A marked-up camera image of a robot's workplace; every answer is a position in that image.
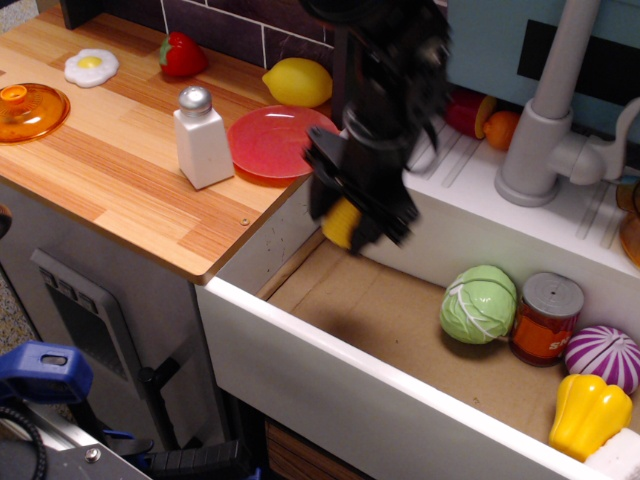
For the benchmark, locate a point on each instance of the pink plastic plate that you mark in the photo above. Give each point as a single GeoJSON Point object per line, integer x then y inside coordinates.
{"type": "Point", "coordinates": [269, 143]}

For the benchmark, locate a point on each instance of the yellow toy corn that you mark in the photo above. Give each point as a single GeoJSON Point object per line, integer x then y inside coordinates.
{"type": "Point", "coordinates": [340, 222]}

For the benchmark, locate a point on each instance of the grey toy oven door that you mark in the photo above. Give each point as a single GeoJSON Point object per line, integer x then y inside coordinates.
{"type": "Point", "coordinates": [126, 393]}

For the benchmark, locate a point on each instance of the purple striped toy onion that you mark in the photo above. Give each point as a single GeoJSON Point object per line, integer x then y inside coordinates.
{"type": "Point", "coordinates": [606, 352]}

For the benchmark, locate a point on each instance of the white toy sink basin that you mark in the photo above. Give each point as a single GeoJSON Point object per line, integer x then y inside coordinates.
{"type": "Point", "coordinates": [347, 351]}

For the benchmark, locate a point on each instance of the grey toy faucet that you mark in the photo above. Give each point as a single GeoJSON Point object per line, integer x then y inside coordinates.
{"type": "Point", "coordinates": [543, 147]}

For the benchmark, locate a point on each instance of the orange transparent pot lid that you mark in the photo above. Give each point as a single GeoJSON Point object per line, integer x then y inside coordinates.
{"type": "Point", "coordinates": [30, 111]}

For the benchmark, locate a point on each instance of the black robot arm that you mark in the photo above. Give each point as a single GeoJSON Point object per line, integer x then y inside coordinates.
{"type": "Point", "coordinates": [401, 53]}

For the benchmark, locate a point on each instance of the orange labelled toy can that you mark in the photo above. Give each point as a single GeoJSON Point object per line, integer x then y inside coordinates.
{"type": "Point", "coordinates": [548, 310]}

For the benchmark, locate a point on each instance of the yellow toy lemon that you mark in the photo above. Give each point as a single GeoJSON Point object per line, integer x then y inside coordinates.
{"type": "Point", "coordinates": [299, 82]}

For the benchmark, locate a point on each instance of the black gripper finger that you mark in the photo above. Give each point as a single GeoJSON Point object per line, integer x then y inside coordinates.
{"type": "Point", "coordinates": [368, 230]}
{"type": "Point", "coordinates": [325, 191]}

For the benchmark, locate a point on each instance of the red toy apple half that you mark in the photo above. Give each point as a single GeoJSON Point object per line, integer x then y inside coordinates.
{"type": "Point", "coordinates": [468, 111]}

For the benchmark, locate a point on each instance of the orange toy citrus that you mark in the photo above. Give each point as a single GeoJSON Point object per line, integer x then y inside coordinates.
{"type": "Point", "coordinates": [500, 128]}

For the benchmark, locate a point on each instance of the green toy cabbage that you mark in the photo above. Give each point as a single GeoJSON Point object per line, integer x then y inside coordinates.
{"type": "Point", "coordinates": [479, 306]}

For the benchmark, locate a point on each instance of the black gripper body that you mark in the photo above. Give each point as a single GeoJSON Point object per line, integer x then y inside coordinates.
{"type": "Point", "coordinates": [369, 163]}

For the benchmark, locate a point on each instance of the orange transparent pot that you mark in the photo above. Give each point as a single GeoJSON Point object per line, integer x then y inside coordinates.
{"type": "Point", "coordinates": [627, 199]}

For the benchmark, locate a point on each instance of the toy fried egg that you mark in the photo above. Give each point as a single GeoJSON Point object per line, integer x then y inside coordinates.
{"type": "Point", "coordinates": [91, 68]}

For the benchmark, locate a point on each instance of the yellow toy bell pepper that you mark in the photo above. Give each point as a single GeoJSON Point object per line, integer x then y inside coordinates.
{"type": "Point", "coordinates": [588, 413]}

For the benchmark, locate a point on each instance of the blue clamp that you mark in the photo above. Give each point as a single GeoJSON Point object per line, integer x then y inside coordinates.
{"type": "Point", "coordinates": [45, 373]}

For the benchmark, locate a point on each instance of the red toy strawberry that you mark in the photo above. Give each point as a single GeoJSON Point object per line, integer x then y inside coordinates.
{"type": "Point", "coordinates": [181, 56]}

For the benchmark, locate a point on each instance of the white salt shaker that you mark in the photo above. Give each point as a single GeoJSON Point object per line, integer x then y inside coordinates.
{"type": "Point", "coordinates": [203, 151]}

